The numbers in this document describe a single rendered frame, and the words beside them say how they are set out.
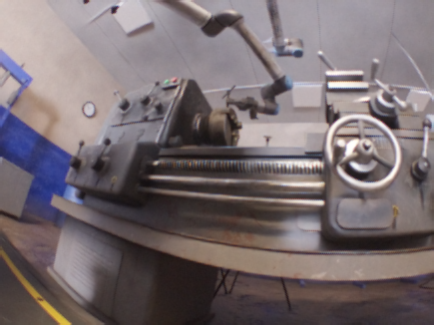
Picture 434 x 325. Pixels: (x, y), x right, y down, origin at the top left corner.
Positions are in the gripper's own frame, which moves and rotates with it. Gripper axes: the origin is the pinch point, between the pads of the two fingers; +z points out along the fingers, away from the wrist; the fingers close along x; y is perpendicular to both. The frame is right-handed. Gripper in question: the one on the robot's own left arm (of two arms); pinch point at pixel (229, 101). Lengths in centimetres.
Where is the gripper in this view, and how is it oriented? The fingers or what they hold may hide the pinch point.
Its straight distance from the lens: 123.4
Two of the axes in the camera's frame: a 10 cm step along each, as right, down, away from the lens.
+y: 0.2, -10.0, 1.0
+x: 3.1, -0.9, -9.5
